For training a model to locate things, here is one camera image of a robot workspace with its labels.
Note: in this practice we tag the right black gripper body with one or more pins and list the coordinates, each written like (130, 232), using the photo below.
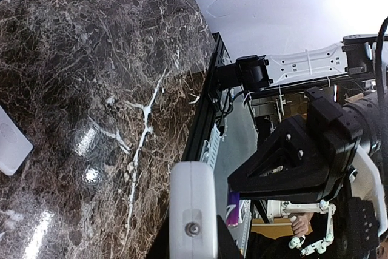
(337, 137)

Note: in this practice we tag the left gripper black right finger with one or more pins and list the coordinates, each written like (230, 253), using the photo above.
(227, 248)

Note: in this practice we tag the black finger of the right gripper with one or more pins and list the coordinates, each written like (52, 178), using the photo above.
(303, 197)
(287, 162)

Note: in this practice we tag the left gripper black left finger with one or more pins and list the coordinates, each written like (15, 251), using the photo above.
(160, 246)

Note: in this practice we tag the white remote control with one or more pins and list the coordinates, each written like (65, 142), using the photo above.
(192, 211)

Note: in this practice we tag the white battery cover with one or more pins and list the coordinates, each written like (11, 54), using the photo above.
(15, 147)

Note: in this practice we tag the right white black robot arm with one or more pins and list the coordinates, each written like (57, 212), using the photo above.
(355, 58)

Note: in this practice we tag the person's hand on controller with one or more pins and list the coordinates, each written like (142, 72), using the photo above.
(301, 223)

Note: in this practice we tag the white slotted cable duct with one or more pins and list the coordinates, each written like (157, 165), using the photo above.
(210, 147)

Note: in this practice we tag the black front rail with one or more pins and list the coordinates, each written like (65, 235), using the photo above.
(207, 107)

